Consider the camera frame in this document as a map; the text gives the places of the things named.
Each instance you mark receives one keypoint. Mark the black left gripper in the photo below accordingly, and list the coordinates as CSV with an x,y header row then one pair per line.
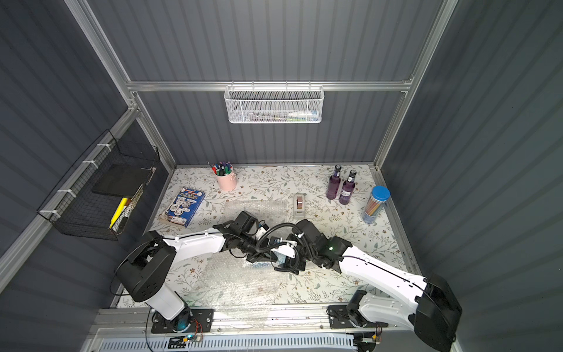
x,y
262,251

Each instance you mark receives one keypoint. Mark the clear tape dispenser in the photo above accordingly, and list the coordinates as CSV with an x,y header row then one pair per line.
x,y
299,209

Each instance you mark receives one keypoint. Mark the purple bottle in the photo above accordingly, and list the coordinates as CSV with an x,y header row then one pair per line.
x,y
348,187
334,182

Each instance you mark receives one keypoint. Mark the blue glass bottle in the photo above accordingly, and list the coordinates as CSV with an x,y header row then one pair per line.
x,y
262,264

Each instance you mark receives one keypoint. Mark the clear bubble wrap sheet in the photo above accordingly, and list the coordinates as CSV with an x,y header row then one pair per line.
x,y
225,284

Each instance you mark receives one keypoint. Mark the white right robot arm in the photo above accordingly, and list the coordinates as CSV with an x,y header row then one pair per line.
x,y
425,305

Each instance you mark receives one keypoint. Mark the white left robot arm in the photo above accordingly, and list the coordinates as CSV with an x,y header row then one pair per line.
x,y
143,273

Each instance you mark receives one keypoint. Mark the pink pen holder cup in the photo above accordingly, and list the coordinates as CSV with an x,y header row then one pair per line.
x,y
227,183

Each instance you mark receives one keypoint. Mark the blue children's book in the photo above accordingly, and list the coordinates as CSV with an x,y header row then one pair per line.
x,y
184,206

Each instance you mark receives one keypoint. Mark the blue-lidded pencil tube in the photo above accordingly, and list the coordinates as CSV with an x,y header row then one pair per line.
x,y
375,204

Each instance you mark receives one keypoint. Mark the yellow highlighter marker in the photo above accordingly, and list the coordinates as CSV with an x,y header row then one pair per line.
x,y
119,211

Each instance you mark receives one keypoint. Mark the black notebook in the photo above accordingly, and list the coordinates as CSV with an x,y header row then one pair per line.
x,y
121,180

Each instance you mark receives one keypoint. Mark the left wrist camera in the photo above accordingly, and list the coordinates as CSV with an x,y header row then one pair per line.
x,y
262,229

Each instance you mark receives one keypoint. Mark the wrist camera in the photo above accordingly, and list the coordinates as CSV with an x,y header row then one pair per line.
x,y
287,249
262,229

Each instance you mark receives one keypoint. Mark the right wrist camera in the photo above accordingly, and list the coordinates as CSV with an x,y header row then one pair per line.
x,y
287,249

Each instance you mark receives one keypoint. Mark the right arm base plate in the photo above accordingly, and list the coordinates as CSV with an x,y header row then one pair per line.
x,y
339,318

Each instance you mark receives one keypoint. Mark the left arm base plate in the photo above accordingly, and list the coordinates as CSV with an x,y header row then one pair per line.
x,y
197,320

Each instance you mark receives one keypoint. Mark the white wire mesh basket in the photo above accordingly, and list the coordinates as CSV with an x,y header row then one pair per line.
x,y
274,105

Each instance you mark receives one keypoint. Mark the black wire wall basket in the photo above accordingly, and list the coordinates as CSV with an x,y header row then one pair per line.
x,y
98,197

